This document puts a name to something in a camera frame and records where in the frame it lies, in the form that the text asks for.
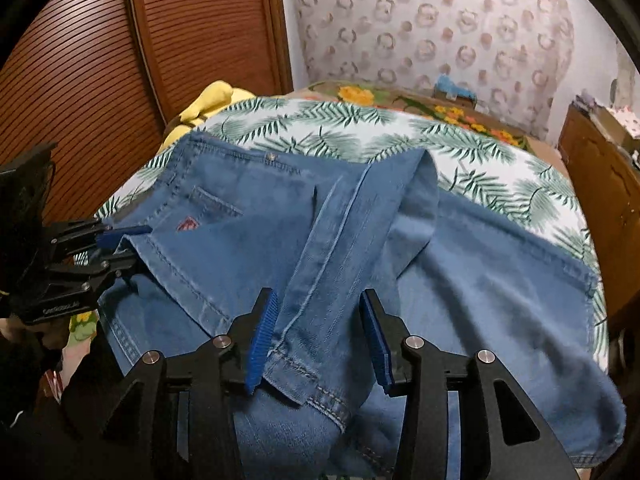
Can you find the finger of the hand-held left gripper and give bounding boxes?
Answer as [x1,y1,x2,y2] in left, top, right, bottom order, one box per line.
[50,252,138,291]
[50,220,153,256]

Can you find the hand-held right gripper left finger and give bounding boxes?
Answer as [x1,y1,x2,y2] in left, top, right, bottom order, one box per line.
[97,287,280,480]

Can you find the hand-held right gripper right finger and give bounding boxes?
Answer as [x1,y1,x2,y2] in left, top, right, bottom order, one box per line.
[360,288,571,480]

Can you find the blue denim pants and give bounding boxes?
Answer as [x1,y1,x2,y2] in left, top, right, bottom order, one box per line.
[95,132,627,480]

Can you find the person's dark-sleeved left forearm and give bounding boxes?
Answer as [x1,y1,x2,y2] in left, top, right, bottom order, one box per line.
[0,327,131,480]

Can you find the wooden louvered wardrobe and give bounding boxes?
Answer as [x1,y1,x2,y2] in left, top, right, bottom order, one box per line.
[0,0,293,241]

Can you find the yellow cloth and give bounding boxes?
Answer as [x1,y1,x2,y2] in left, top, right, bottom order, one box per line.
[160,81,256,156]

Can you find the palm leaf printed sheet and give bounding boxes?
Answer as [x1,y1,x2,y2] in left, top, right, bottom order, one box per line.
[95,97,608,361]

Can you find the floral blanket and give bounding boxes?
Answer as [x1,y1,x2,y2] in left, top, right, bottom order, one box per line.
[67,80,571,346]

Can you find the blue item on box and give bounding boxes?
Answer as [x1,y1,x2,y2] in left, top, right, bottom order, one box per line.
[432,75,476,106]

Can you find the wooden sideboard cabinet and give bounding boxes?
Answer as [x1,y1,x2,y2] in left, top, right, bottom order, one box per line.
[557,102,640,316]

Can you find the circle patterned curtain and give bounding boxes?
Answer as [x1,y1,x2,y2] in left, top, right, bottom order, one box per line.
[280,0,573,136]

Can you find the open cardboard box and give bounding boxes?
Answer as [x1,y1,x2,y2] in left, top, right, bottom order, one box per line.
[590,105,640,146]

